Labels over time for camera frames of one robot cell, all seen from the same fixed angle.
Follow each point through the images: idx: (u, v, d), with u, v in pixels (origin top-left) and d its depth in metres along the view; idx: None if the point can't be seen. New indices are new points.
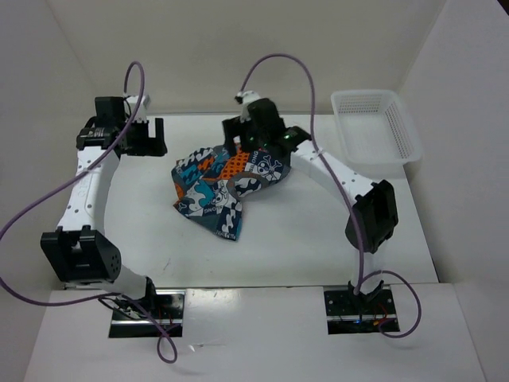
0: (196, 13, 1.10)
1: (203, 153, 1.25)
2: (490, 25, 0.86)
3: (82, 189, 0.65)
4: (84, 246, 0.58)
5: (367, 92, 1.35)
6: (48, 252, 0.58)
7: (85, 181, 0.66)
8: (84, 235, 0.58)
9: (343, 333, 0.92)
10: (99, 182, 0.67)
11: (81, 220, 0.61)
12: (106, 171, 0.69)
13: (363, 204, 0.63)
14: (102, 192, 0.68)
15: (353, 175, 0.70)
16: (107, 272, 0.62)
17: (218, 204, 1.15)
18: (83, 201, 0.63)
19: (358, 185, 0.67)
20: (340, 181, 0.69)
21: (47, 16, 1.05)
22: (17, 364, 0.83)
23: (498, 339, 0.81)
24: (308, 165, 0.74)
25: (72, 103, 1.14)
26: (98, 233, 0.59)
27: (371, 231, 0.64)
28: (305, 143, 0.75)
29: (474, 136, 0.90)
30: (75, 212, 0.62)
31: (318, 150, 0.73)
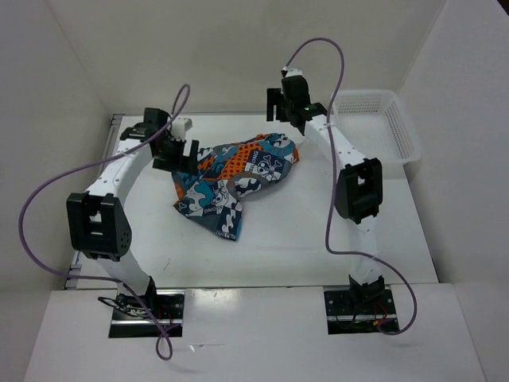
0: (196, 14, 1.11)
1: (203, 154, 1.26)
2: (488, 24, 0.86)
3: (114, 167, 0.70)
4: (102, 212, 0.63)
5: (367, 93, 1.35)
6: (71, 212, 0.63)
7: (119, 161, 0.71)
8: (104, 201, 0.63)
9: (342, 333, 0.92)
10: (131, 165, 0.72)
11: (106, 190, 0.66)
12: (140, 159, 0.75)
13: (347, 172, 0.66)
14: (131, 175, 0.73)
15: (351, 149, 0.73)
16: (116, 246, 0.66)
17: (219, 204, 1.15)
18: (112, 175, 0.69)
19: (353, 157, 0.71)
20: (337, 151, 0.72)
21: (49, 18, 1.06)
22: (17, 363, 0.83)
23: (499, 339, 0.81)
24: (318, 135, 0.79)
25: (73, 105, 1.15)
26: (117, 202, 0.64)
27: (351, 198, 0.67)
28: (320, 116, 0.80)
29: (474, 136, 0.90)
30: (103, 182, 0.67)
31: (328, 123, 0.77)
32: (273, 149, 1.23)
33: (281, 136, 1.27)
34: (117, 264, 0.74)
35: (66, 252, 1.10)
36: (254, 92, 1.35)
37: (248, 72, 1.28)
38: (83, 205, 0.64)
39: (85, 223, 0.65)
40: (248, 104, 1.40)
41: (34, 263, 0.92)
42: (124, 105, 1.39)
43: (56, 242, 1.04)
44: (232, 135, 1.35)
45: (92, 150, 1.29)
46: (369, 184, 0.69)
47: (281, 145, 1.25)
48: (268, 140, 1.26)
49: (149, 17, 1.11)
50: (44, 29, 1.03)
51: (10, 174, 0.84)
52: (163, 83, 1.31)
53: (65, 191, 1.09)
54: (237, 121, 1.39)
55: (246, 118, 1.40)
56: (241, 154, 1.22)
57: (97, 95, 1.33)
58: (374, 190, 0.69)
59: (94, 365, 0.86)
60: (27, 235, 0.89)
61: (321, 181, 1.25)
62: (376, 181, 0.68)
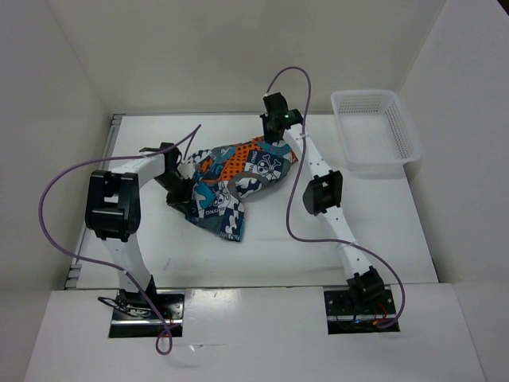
0: (197, 14, 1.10)
1: (202, 156, 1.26)
2: (488, 24, 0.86)
3: (135, 161, 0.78)
4: (122, 186, 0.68)
5: (366, 92, 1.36)
6: (91, 186, 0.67)
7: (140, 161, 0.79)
8: (126, 177, 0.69)
9: (342, 333, 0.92)
10: (148, 165, 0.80)
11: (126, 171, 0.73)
12: (154, 165, 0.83)
13: (315, 183, 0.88)
14: (145, 175, 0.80)
15: (320, 160, 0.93)
16: (128, 223, 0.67)
17: (221, 206, 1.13)
18: (132, 165, 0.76)
19: (321, 169, 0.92)
20: (309, 162, 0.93)
21: (49, 18, 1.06)
22: (17, 364, 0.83)
23: (499, 339, 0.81)
24: (295, 143, 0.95)
25: (72, 106, 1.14)
26: (136, 179, 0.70)
27: (316, 200, 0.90)
28: (297, 126, 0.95)
29: (474, 137, 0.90)
30: (124, 167, 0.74)
31: (304, 134, 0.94)
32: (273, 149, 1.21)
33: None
34: (123, 246, 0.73)
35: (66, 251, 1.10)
36: (253, 93, 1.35)
37: (248, 72, 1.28)
38: (104, 181, 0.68)
39: (102, 198, 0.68)
40: (248, 104, 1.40)
41: (33, 263, 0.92)
42: (123, 104, 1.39)
43: (56, 242, 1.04)
44: (231, 135, 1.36)
45: (91, 150, 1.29)
46: (331, 188, 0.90)
47: (280, 145, 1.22)
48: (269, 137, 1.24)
49: (149, 17, 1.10)
50: (44, 29, 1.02)
51: (9, 173, 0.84)
52: (163, 83, 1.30)
53: (66, 191, 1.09)
54: (237, 122, 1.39)
55: (246, 118, 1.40)
56: (241, 153, 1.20)
57: (96, 95, 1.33)
58: (335, 192, 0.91)
59: (94, 365, 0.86)
60: (26, 235, 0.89)
61: None
62: (337, 188, 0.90)
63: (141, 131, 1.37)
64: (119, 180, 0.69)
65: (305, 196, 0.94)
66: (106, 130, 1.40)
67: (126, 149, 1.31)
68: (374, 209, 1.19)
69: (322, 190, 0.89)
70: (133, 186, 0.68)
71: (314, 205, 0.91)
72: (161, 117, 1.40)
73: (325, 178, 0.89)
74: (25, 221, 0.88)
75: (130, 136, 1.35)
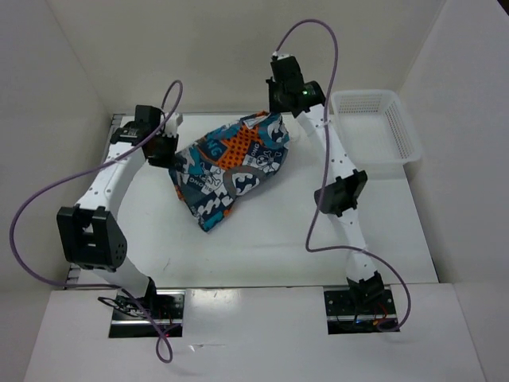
0: (197, 13, 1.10)
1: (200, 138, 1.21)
2: (488, 24, 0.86)
3: (106, 176, 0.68)
4: (94, 225, 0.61)
5: (367, 92, 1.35)
6: (61, 227, 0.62)
7: (110, 169, 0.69)
8: (97, 214, 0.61)
9: (342, 333, 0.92)
10: (122, 173, 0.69)
11: (99, 201, 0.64)
12: (132, 165, 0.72)
13: (338, 189, 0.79)
14: (124, 183, 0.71)
15: (343, 156, 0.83)
16: (111, 259, 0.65)
17: (207, 186, 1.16)
18: (103, 185, 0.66)
19: (343, 168, 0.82)
20: (331, 159, 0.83)
21: (48, 19, 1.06)
22: (17, 363, 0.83)
23: (499, 339, 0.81)
24: (312, 130, 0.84)
25: (71, 106, 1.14)
26: (110, 216, 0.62)
27: (338, 202, 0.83)
28: (318, 108, 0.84)
29: (474, 137, 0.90)
30: (95, 194, 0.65)
31: (326, 121, 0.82)
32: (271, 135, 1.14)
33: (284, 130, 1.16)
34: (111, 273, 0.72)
35: None
36: (253, 92, 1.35)
37: (248, 72, 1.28)
38: (75, 220, 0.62)
39: (78, 236, 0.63)
40: (248, 103, 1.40)
41: (33, 263, 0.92)
42: (123, 104, 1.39)
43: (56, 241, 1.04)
44: None
45: (91, 149, 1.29)
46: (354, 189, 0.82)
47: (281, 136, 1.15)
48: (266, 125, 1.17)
49: (149, 17, 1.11)
50: (44, 29, 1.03)
51: (9, 173, 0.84)
52: (163, 83, 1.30)
53: (65, 191, 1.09)
54: None
55: None
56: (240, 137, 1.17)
57: (96, 95, 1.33)
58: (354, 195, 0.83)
59: (95, 364, 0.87)
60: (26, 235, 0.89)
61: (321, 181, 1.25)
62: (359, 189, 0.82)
63: None
64: (91, 215, 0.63)
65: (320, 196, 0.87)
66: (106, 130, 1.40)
67: None
68: (375, 209, 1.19)
69: (346, 194, 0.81)
70: (106, 224, 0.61)
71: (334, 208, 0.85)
72: None
73: (349, 180, 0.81)
74: (25, 220, 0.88)
75: None
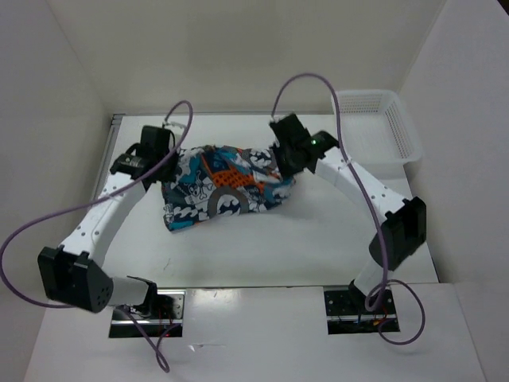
0: (197, 13, 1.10)
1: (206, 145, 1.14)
2: (489, 23, 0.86)
3: (98, 212, 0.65)
4: (75, 274, 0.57)
5: (367, 92, 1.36)
6: (43, 269, 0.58)
7: (103, 205, 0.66)
8: (79, 262, 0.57)
9: (342, 333, 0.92)
10: (115, 210, 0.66)
11: (84, 243, 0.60)
12: (128, 201, 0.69)
13: (394, 224, 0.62)
14: (116, 220, 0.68)
15: (384, 189, 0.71)
16: (94, 304, 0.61)
17: (190, 198, 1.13)
18: (92, 226, 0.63)
19: (388, 201, 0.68)
20: (371, 196, 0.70)
21: (49, 19, 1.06)
22: (17, 363, 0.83)
23: (499, 339, 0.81)
24: (336, 173, 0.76)
25: (72, 105, 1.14)
26: (92, 263, 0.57)
27: (399, 251, 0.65)
28: (333, 151, 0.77)
29: (474, 137, 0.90)
30: (81, 235, 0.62)
31: (347, 160, 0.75)
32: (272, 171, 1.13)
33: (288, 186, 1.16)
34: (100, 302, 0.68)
35: None
36: (254, 93, 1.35)
37: (249, 72, 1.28)
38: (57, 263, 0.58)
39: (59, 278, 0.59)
40: (249, 103, 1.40)
41: (34, 263, 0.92)
42: (123, 105, 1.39)
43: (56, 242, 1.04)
44: (231, 136, 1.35)
45: (91, 150, 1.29)
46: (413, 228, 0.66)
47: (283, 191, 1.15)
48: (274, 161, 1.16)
49: (149, 17, 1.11)
50: (44, 29, 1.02)
51: (10, 173, 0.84)
52: (163, 83, 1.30)
53: (64, 192, 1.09)
54: (236, 122, 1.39)
55: (246, 119, 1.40)
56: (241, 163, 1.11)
57: (96, 95, 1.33)
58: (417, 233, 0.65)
59: (95, 364, 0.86)
60: (26, 235, 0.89)
61: (321, 182, 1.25)
62: (421, 226, 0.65)
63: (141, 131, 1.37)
64: (73, 259, 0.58)
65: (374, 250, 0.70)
66: (106, 131, 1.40)
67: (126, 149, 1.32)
68: None
69: (404, 232, 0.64)
70: (87, 274, 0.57)
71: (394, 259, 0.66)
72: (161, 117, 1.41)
73: (402, 213, 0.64)
74: (25, 220, 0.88)
75: (130, 137, 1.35)
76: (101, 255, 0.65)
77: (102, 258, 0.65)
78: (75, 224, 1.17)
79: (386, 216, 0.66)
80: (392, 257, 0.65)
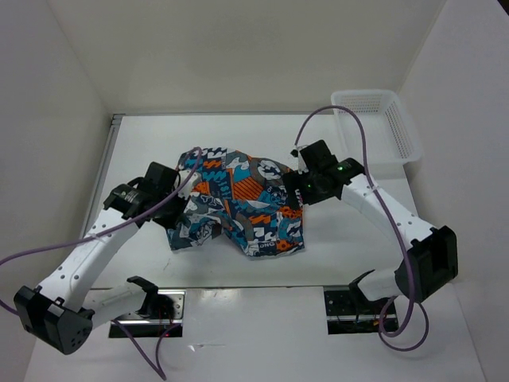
0: (197, 13, 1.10)
1: (215, 153, 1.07)
2: (489, 23, 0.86)
3: (81, 255, 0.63)
4: (46, 320, 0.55)
5: (367, 92, 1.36)
6: (19, 307, 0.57)
7: (89, 245, 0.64)
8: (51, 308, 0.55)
9: (343, 333, 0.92)
10: (100, 252, 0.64)
11: (60, 290, 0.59)
12: (117, 239, 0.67)
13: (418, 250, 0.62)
14: (102, 260, 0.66)
15: (411, 215, 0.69)
16: (64, 348, 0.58)
17: (200, 238, 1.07)
18: (73, 269, 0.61)
19: (415, 229, 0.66)
20: (396, 222, 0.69)
21: (48, 19, 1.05)
22: (17, 362, 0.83)
23: (499, 339, 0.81)
24: (361, 200, 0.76)
25: (71, 105, 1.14)
26: (67, 312, 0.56)
27: (425, 280, 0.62)
28: (359, 177, 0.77)
29: (474, 136, 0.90)
30: (60, 278, 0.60)
31: (373, 188, 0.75)
32: (270, 239, 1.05)
33: (299, 223, 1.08)
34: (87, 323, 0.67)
35: (66, 251, 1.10)
36: (254, 93, 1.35)
37: (249, 72, 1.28)
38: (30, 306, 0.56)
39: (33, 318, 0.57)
40: (249, 103, 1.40)
41: (33, 263, 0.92)
42: (123, 105, 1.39)
43: (56, 242, 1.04)
44: (231, 136, 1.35)
45: (91, 150, 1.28)
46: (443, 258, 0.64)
47: (293, 233, 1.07)
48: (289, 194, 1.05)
49: (149, 17, 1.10)
50: (44, 29, 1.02)
51: (10, 173, 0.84)
52: (163, 83, 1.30)
53: (64, 192, 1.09)
54: (236, 122, 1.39)
55: (246, 119, 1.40)
56: (249, 185, 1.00)
57: (96, 95, 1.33)
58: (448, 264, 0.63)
59: (95, 364, 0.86)
60: (26, 235, 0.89)
61: None
62: (450, 255, 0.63)
63: (141, 130, 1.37)
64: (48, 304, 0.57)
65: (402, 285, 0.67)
66: (106, 130, 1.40)
67: (126, 149, 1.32)
68: None
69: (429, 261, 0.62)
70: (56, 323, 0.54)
71: (423, 290, 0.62)
72: (161, 116, 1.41)
73: (429, 241, 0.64)
74: (25, 220, 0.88)
75: (130, 137, 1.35)
76: (82, 297, 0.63)
77: (83, 298, 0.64)
78: (75, 224, 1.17)
79: (412, 243, 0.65)
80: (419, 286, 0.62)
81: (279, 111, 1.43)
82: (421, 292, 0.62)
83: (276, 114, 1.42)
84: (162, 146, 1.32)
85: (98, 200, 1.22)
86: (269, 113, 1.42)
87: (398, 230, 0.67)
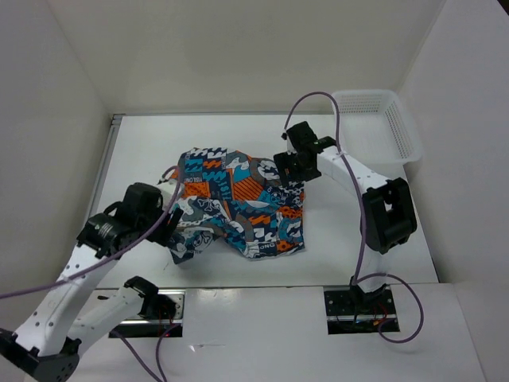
0: (197, 14, 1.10)
1: (215, 154, 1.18)
2: (489, 22, 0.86)
3: (56, 297, 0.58)
4: (25, 368, 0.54)
5: (367, 92, 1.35)
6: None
7: (63, 288, 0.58)
8: (27, 358, 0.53)
9: (342, 333, 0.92)
10: (75, 294, 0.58)
11: (34, 338, 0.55)
12: (94, 278, 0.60)
13: (374, 194, 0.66)
14: (79, 298, 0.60)
15: (370, 172, 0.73)
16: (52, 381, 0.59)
17: (199, 247, 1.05)
18: (47, 315, 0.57)
19: (373, 181, 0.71)
20: (356, 177, 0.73)
21: (48, 19, 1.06)
22: (17, 362, 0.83)
23: (499, 339, 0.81)
24: (331, 165, 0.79)
25: (71, 105, 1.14)
26: (41, 360, 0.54)
27: (382, 226, 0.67)
28: (331, 147, 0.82)
29: (474, 135, 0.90)
30: (35, 325, 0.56)
31: (341, 153, 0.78)
32: (270, 240, 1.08)
33: (299, 223, 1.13)
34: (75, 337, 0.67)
35: (66, 252, 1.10)
36: (254, 92, 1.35)
37: (249, 72, 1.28)
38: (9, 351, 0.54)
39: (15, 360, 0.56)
40: (249, 103, 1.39)
41: (34, 263, 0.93)
42: (123, 105, 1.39)
43: (56, 243, 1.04)
44: (231, 136, 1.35)
45: (91, 150, 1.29)
46: (399, 209, 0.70)
47: (293, 233, 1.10)
48: (288, 195, 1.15)
49: (149, 17, 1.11)
50: (44, 29, 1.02)
51: (10, 173, 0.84)
52: (163, 83, 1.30)
53: (64, 192, 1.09)
54: (237, 122, 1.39)
55: (246, 119, 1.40)
56: (249, 184, 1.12)
57: (96, 96, 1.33)
58: (405, 216, 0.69)
59: (95, 364, 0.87)
60: (25, 235, 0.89)
61: (321, 181, 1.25)
62: (405, 204, 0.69)
63: (141, 130, 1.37)
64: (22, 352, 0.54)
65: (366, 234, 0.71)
66: (106, 130, 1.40)
67: (126, 149, 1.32)
68: None
69: (384, 206, 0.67)
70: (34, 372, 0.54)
71: (381, 232, 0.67)
72: (161, 116, 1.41)
73: (386, 191, 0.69)
74: (25, 221, 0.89)
75: (130, 137, 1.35)
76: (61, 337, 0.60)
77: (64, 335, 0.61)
78: (75, 224, 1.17)
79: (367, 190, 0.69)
80: (376, 230, 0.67)
81: (279, 111, 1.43)
82: (379, 238, 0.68)
83: (277, 114, 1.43)
84: (162, 146, 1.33)
85: (98, 200, 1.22)
86: (270, 113, 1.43)
87: (356, 181, 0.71)
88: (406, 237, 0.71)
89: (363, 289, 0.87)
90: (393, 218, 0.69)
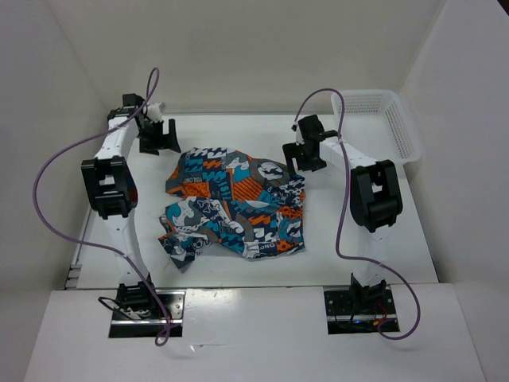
0: (197, 13, 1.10)
1: (215, 154, 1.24)
2: (489, 25, 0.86)
3: (113, 138, 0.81)
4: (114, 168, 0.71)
5: (367, 92, 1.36)
6: (86, 175, 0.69)
7: (114, 134, 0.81)
8: (114, 161, 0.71)
9: (343, 333, 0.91)
10: (125, 137, 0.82)
11: (111, 153, 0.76)
12: (130, 134, 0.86)
13: (359, 170, 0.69)
14: (126, 146, 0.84)
15: (362, 155, 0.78)
16: (129, 200, 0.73)
17: (199, 251, 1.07)
18: (113, 143, 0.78)
19: (363, 161, 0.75)
20: (349, 159, 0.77)
21: (49, 20, 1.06)
22: (18, 362, 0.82)
23: (498, 340, 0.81)
24: (330, 150, 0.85)
25: (71, 105, 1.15)
26: (125, 160, 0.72)
27: (367, 203, 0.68)
28: (332, 137, 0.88)
29: (474, 136, 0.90)
30: (108, 149, 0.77)
31: (339, 140, 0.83)
32: (270, 240, 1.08)
33: (299, 223, 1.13)
34: (124, 224, 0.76)
35: (66, 252, 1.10)
36: (254, 92, 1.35)
37: (249, 72, 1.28)
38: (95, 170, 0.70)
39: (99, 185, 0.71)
40: (249, 103, 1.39)
41: (34, 263, 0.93)
42: None
43: (56, 241, 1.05)
44: (231, 136, 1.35)
45: (91, 150, 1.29)
46: (385, 191, 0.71)
47: (293, 233, 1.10)
48: (288, 194, 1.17)
49: (149, 17, 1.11)
50: (44, 29, 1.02)
51: (12, 173, 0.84)
52: (164, 83, 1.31)
53: (64, 192, 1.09)
54: (237, 122, 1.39)
55: (246, 119, 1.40)
56: (249, 184, 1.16)
57: (96, 96, 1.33)
58: (392, 195, 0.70)
59: (95, 364, 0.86)
60: (26, 235, 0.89)
61: (322, 181, 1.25)
62: (391, 186, 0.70)
63: None
64: (109, 164, 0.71)
65: (354, 212, 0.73)
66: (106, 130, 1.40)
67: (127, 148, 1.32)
68: None
69: (371, 184, 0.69)
70: (123, 169, 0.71)
71: (364, 208, 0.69)
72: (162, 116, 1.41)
73: (374, 171, 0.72)
74: (25, 220, 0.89)
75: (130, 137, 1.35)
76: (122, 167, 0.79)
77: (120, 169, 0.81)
78: (75, 224, 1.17)
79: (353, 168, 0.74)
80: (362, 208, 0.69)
81: (279, 111, 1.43)
82: (364, 215, 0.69)
83: (277, 114, 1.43)
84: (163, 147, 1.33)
85: None
86: (270, 113, 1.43)
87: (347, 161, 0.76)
88: (392, 220, 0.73)
89: (363, 285, 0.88)
90: (378, 196, 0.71)
